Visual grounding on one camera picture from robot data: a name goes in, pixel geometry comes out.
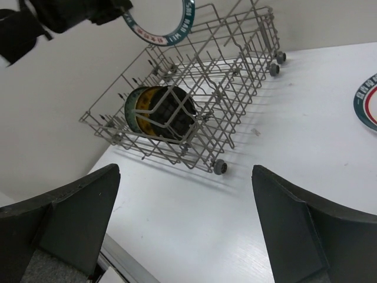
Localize blue white patterned plate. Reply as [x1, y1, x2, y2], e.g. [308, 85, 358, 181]
[124, 87, 147, 133]

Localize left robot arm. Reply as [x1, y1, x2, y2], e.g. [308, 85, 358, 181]
[1, 0, 133, 66]

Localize grey wire dish rack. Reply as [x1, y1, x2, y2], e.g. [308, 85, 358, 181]
[80, 1, 286, 175]

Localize yellow patterned plate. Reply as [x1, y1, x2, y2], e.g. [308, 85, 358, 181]
[135, 86, 161, 136]

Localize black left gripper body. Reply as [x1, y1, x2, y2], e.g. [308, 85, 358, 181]
[19, 0, 133, 34]

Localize white plate teal lettered rim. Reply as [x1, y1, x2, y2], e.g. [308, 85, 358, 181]
[123, 0, 196, 47]

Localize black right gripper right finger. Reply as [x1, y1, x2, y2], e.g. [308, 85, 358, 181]
[252, 165, 376, 282]

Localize silver aluminium front rail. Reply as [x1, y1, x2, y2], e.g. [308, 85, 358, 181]
[98, 233, 159, 283]

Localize black round plate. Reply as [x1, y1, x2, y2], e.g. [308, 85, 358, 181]
[148, 85, 197, 144]

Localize white plate teal red rim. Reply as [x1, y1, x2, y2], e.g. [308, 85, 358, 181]
[353, 74, 376, 132]

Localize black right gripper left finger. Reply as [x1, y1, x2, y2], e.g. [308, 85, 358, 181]
[1, 164, 120, 282]

